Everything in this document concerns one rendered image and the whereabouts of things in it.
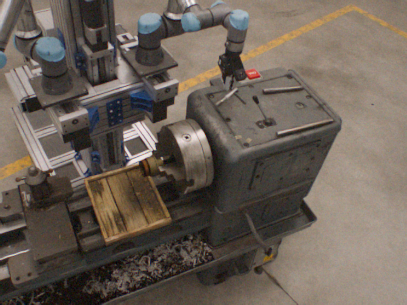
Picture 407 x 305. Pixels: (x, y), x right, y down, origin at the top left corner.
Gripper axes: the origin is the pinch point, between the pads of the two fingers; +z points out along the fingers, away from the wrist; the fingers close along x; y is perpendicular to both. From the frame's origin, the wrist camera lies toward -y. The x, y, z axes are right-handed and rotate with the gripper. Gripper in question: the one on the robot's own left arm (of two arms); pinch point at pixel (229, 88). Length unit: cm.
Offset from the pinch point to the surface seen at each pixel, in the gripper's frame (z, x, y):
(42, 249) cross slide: 33, 93, -28
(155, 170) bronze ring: 20.5, 41.1, -16.0
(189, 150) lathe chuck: 8.7, 27.9, -20.5
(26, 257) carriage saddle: 40, 100, -25
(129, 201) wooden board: 42, 53, -13
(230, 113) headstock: 4.5, 4.3, -10.1
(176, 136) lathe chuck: 6.3, 30.8, -13.1
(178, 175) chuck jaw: 19.2, 33.2, -23.0
